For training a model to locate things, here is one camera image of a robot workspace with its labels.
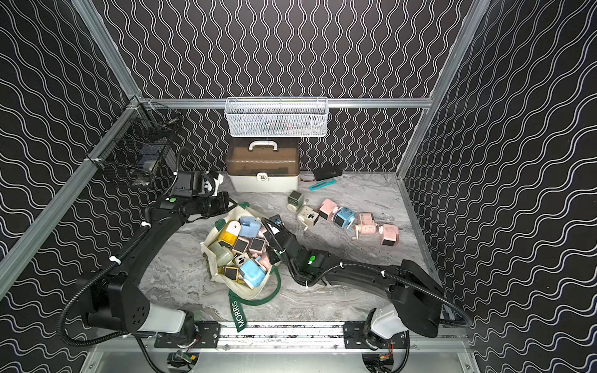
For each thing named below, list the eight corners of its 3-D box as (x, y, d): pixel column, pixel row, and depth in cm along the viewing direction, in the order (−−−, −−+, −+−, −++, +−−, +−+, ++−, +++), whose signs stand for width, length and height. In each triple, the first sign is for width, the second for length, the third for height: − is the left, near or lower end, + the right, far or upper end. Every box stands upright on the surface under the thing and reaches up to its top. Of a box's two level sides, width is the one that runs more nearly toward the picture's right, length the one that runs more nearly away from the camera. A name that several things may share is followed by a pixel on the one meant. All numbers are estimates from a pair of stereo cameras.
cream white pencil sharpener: (293, 217, 105) (292, 212, 102) (302, 208, 109) (302, 202, 105) (310, 229, 101) (310, 223, 98) (319, 218, 105) (319, 213, 102)
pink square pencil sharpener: (381, 245, 96) (385, 239, 92) (380, 229, 101) (384, 223, 97) (395, 247, 96) (399, 241, 92) (394, 231, 101) (398, 225, 96)
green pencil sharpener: (285, 209, 108) (284, 198, 102) (291, 199, 111) (291, 188, 105) (297, 213, 106) (297, 203, 100) (303, 203, 110) (303, 193, 104)
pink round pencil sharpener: (358, 235, 99) (361, 229, 95) (355, 219, 105) (358, 212, 101) (373, 235, 99) (376, 229, 95) (370, 219, 105) (372, 212, 101)
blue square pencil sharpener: (332, 223, 103) (334, 215, 99) (340, 213, 107) (342, 205, 102) (346, 231, 101) (348, 224, 96) (354, 221, 104) (356, 213, 100)
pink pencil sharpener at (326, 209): (316, 216, 105) (317, 211, 102) (324, 203, 110) (325, 197, 107) (329, 222, 104) (330, 216, 100) (336, 208, 108) (338, 202, 105)
